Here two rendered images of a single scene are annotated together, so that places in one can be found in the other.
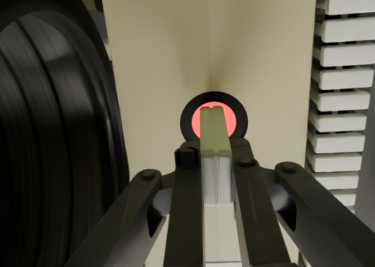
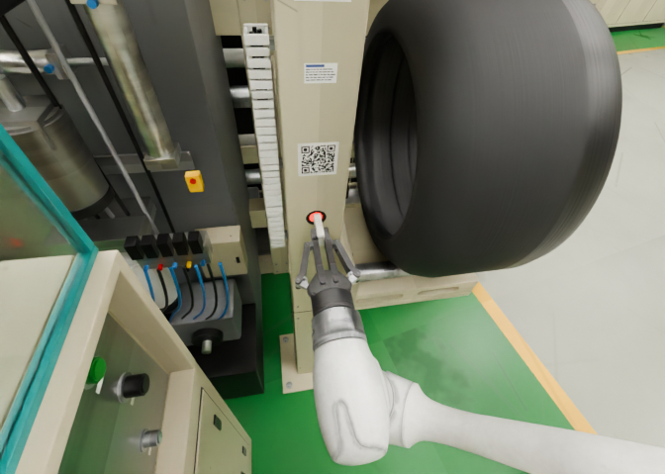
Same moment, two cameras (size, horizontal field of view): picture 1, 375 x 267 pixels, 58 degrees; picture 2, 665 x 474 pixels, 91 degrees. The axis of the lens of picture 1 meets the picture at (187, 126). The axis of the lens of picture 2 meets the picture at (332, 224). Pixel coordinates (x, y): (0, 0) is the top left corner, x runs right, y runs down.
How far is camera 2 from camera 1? 69 cm
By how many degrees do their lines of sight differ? 71
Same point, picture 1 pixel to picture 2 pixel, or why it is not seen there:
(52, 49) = (382, 134)
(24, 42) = (393, 140)
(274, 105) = (298, 222)
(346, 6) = (279, 237)
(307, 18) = (291, 237)
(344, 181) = (270, 199)
